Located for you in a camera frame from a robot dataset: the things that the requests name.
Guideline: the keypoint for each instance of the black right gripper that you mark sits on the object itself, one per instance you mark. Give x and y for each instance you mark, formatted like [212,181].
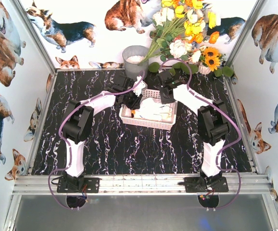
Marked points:
[166,95]

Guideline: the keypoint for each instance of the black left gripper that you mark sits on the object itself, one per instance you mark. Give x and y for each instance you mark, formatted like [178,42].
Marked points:
[133,101]

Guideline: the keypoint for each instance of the cream knit glove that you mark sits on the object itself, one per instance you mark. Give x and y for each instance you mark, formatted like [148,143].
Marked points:
[166,112]

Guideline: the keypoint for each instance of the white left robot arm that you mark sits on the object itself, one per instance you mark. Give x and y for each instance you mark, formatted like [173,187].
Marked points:
[77,121]

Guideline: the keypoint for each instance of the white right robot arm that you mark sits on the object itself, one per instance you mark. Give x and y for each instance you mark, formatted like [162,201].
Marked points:
[213,127]

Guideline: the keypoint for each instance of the white plastic storage basket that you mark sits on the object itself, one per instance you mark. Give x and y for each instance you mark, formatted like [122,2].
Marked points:
[125,114]

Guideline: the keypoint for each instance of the grey metal bucket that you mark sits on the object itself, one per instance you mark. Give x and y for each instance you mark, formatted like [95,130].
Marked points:
[134,60]

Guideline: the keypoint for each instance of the sunflower pot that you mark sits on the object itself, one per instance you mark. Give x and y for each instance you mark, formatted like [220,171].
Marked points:
[211,60]

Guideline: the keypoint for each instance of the artificial flower bouquet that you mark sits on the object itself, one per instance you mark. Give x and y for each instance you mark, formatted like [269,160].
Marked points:
[181,28]

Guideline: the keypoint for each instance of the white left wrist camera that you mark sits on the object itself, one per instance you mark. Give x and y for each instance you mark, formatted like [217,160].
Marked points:
[139,86]

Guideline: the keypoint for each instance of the aluminium front rail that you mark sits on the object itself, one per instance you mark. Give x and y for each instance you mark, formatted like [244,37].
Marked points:
[140,184]

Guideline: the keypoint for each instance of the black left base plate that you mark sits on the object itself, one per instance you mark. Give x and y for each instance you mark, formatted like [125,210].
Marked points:
[89,185]

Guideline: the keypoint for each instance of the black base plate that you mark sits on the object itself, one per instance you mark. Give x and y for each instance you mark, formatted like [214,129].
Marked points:
[89,185]
[200,185]

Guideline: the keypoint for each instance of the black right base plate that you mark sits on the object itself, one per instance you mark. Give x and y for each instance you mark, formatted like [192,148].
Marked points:
[200,185]

